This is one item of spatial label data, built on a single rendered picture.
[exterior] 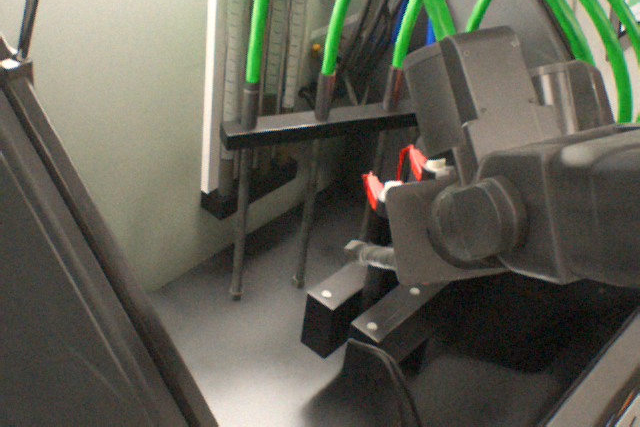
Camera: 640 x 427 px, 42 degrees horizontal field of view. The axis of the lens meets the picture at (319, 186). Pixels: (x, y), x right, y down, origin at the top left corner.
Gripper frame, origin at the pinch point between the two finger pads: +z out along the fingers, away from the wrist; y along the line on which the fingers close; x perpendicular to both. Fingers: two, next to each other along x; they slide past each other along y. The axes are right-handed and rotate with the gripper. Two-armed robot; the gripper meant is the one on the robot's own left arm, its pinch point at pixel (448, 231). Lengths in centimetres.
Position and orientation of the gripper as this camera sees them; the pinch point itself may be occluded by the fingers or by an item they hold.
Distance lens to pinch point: 63.8
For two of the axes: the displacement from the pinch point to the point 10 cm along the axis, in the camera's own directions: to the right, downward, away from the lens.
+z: 0.0, 1.0, 10.0
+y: -9.9, 1.5, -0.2
